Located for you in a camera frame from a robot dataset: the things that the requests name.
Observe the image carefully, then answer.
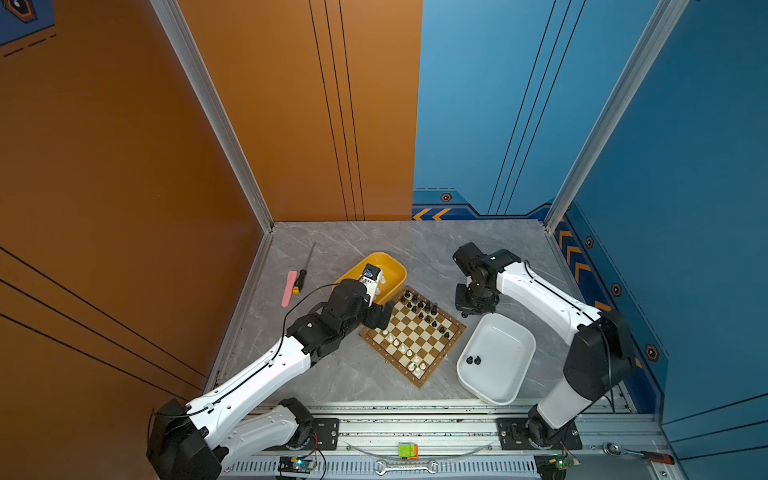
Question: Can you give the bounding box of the red handled ratchet wrench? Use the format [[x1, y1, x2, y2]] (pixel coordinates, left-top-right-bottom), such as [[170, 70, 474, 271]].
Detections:
[[603, 442, 676, 465]]

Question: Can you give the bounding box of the pink flat tool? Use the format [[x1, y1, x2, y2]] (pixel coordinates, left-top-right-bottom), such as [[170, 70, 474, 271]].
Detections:
[[281, 270, 299, 308]]

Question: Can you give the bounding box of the green circuit board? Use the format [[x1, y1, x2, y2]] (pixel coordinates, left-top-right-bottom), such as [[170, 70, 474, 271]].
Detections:
[[277, 456, 318, 477], [534, 456, 581, 480]]

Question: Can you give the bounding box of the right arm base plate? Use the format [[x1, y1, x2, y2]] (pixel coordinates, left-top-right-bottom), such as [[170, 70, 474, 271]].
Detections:
[[496, 416, 583, 451]]

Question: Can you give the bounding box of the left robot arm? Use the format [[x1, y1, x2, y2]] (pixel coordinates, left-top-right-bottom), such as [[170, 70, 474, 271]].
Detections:
[[146, 279, 394, 479]]

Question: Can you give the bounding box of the silver combination wrench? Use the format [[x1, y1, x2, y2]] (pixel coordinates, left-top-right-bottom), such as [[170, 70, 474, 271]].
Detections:
[[374, 459, 440, 476]]

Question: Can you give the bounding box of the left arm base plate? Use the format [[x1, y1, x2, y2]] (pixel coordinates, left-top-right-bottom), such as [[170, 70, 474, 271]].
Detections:
[[268, 417, 340, 452]]

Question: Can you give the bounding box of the orange green small block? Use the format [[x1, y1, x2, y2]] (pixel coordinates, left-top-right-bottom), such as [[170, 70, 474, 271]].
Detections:
[[397, 443, 419, 460]]

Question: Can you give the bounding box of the wooden chess board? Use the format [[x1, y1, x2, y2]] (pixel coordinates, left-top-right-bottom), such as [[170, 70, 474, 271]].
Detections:
[[360, 286, 466, 388]]

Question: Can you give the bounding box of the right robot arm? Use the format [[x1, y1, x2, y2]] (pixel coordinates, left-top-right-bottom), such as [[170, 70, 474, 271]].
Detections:
[[453, 243, 635, 449]]

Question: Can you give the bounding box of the right green circuit board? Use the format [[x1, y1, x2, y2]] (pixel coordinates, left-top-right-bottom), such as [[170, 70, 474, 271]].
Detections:
[[534, 456, 581, 480]]

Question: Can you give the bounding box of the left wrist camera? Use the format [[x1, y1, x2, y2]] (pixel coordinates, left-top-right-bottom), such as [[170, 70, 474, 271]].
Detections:
[[359, 263, 383, 303]]

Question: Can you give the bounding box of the white plastic tray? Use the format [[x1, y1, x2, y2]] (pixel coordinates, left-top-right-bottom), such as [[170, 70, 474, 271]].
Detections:
[[457, 313, 536, 406]]

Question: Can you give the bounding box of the aluminium rail frame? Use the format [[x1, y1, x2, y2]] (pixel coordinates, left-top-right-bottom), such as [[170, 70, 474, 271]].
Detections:
[[218, 398, 678, 479]]

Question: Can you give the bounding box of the left green circuit board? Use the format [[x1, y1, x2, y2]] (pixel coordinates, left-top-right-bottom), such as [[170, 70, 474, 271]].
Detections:
[[277, 456, 318, 477]]

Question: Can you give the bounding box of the yellow plastic tray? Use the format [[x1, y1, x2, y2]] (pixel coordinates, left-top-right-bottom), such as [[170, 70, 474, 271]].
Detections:
[[330, 252, 407, 305]]

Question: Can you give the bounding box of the yellow handled screwdriver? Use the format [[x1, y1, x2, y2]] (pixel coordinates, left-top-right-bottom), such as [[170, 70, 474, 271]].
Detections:
[[292, 243, 316, 295]]

